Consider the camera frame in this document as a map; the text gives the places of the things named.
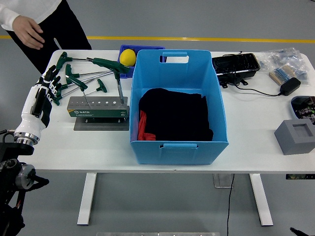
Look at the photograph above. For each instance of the grey block with square recess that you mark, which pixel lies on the grey block with square recess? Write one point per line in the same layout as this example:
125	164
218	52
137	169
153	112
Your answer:
295	145

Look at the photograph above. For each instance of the clear plastic bags of parts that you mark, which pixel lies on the clear plastic bags of parts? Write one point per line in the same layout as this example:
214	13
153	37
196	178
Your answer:
288	56

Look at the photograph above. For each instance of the blue-rimmed parts tray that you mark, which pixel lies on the blue-rimmed parts tray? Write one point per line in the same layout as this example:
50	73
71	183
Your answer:
292	104

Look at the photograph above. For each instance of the small dark blue bin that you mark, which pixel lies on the small dark blue bin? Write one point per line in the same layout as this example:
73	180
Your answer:
142	47

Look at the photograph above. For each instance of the person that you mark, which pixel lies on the person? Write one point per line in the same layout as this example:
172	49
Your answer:
61	32

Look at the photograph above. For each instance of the green SATA wrench holder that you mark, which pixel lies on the green SATA wrench holder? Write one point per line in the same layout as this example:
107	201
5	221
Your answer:
98	113

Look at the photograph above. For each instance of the red cloth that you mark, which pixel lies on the red cloth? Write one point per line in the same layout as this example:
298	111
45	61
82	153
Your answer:
142	123

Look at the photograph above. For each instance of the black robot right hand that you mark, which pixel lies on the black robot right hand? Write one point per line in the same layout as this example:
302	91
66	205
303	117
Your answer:
299	232

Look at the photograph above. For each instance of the black table control panel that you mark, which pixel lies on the black table control panel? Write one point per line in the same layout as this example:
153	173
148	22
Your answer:
295	176

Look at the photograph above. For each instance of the person's right hand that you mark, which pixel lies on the person's right hand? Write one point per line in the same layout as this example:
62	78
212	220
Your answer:
25	30

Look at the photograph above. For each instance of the black device with mounting tabs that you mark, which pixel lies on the black device with mounting tabs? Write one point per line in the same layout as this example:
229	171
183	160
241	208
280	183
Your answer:
225	82

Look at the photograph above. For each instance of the black plastic tray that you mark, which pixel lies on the black plastic tray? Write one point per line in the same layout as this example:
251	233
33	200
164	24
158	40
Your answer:
236	62

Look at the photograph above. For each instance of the yellow ball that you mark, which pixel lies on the yellow ball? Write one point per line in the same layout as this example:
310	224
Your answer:
128	57

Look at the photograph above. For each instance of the blue resistor strip bundle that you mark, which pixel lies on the blue resistor strip bundle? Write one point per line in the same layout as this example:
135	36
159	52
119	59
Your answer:
281	73

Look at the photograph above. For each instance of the circuit board parts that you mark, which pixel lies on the circuit board parts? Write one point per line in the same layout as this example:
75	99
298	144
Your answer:
305	110

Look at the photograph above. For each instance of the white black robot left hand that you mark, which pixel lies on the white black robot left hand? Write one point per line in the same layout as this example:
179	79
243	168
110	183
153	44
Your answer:
29	123

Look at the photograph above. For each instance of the black cloth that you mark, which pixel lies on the black cloth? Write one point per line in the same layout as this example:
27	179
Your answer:
177	115

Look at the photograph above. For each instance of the grey under-table control box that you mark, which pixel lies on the grey under-table control box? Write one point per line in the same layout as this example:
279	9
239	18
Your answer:
220	182

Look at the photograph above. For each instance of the person's right forearm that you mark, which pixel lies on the person's right forearm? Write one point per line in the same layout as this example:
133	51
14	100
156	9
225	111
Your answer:
7	17

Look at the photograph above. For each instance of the black power adapter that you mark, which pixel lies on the black power adapter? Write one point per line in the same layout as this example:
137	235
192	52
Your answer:
290	86

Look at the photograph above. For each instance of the white table leg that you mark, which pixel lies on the white table leg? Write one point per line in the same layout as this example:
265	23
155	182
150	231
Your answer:
261	199
86	199

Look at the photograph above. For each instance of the large light blue plastic box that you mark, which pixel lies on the large light blue plastic box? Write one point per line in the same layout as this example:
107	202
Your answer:
177	155

